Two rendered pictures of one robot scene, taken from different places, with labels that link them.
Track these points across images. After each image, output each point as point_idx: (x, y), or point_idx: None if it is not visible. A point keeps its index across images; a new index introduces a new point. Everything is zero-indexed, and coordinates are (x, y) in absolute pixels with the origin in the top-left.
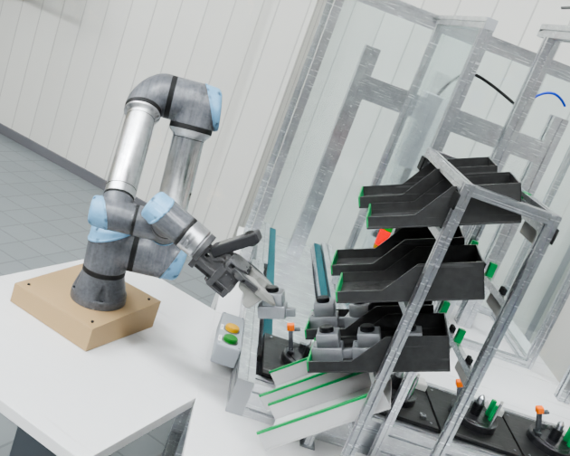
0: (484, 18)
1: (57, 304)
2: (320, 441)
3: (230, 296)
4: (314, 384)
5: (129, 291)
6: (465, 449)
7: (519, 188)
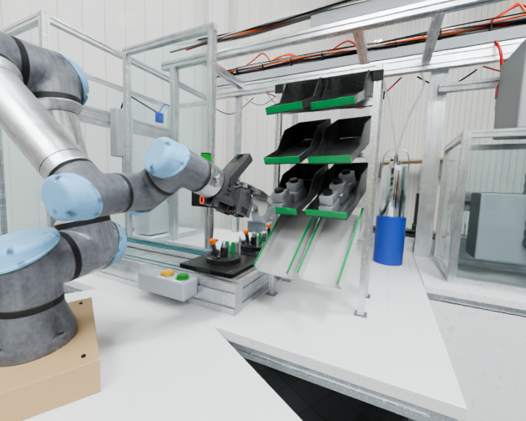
0: (208, 24)
1: (2, 387)
2: (268, 288)
3: (83, 277)
4: (305, 241)
5: None
6: None
7: None
